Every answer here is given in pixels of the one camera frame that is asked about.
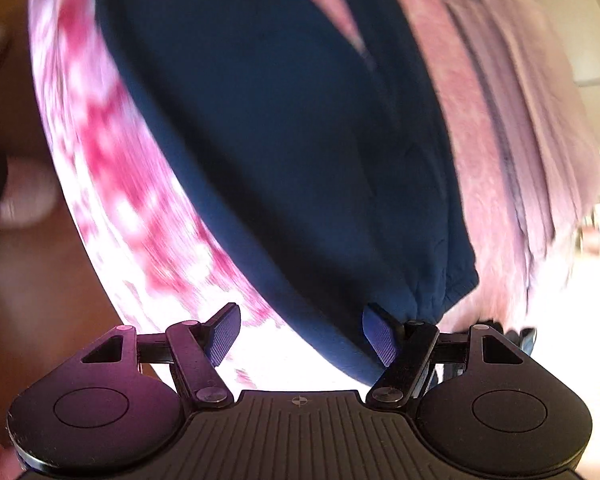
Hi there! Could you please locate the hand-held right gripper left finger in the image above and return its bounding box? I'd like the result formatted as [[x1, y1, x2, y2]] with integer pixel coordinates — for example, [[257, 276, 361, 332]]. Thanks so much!
[[80, 302, 242, 406]]

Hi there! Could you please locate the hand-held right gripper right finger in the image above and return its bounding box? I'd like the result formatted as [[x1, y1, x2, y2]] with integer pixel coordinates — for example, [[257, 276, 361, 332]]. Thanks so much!
[[362, 302, 533, 405]]

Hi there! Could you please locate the dark navy garment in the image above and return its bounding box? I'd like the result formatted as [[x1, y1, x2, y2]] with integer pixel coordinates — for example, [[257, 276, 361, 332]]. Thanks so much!
[[92, 0, 481, 387]]

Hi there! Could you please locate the pink floral blanket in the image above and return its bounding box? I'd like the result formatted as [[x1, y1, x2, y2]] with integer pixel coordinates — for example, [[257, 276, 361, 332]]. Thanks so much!
[[27, 0, 600, 461]]

